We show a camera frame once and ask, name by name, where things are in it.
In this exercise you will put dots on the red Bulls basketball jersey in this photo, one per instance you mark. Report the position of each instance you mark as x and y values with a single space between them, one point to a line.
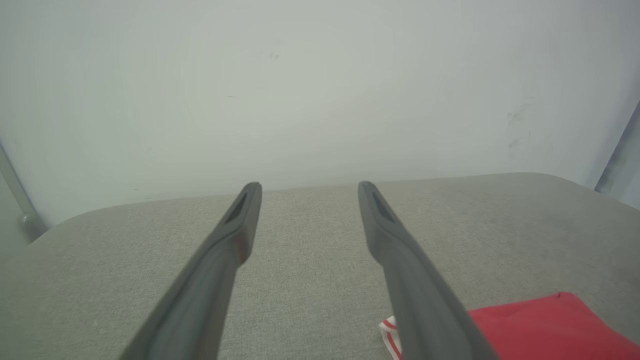
540 330

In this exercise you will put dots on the grey metal pipe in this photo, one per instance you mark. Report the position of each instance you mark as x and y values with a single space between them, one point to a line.
30 225

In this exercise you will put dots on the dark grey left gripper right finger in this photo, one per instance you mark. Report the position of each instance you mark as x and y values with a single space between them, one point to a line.
425 310

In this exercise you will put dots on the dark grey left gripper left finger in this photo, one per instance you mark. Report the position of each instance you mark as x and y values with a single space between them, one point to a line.
200 300

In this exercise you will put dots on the grey wall trim strip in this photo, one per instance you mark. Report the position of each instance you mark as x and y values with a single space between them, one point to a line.
617 160

